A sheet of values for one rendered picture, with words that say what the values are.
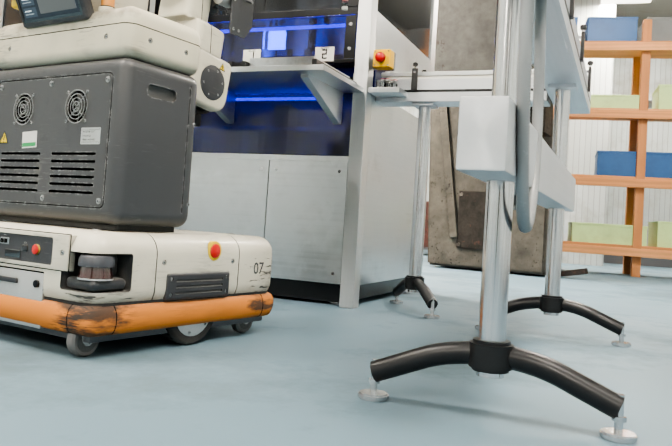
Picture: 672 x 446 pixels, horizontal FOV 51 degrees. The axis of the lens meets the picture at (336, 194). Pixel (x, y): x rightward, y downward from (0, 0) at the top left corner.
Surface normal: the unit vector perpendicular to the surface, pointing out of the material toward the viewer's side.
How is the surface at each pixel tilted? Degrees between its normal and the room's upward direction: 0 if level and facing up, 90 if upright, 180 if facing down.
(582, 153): 90
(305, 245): 90
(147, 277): 90
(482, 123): 90
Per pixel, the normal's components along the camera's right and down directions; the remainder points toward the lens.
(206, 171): -0.38, -0.06
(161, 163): 0.84, 0.04
